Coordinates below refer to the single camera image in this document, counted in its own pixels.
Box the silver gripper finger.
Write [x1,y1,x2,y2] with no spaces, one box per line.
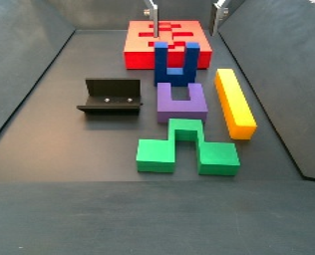
[209,0,230,35]
[144,0,159,38]

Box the purple U-shaped block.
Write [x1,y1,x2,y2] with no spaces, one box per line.
[157,83,208,123]

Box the red slotted board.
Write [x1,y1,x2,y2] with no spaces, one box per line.
[124,20,212,70]

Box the blue U-shaped block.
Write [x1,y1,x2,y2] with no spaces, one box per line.
[156,42,200,87]

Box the yellow long bar block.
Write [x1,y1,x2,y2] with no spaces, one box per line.
[215,69,258,140]

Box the green stepped block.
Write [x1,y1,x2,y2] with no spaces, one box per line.
[137,119,240,176]

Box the black angle bracket fixture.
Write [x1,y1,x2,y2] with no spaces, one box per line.
[77,78,143,114]

